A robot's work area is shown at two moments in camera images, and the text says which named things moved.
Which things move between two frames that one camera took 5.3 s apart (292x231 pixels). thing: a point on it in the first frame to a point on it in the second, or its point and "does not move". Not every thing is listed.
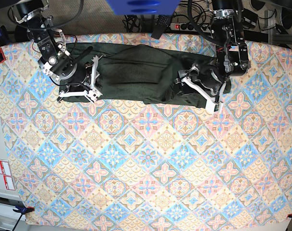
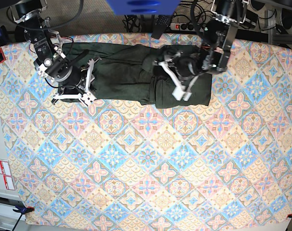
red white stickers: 2,168 does not move
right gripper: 212,79 to 185,67
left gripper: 81,80 does not move
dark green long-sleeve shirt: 144,73 does not move
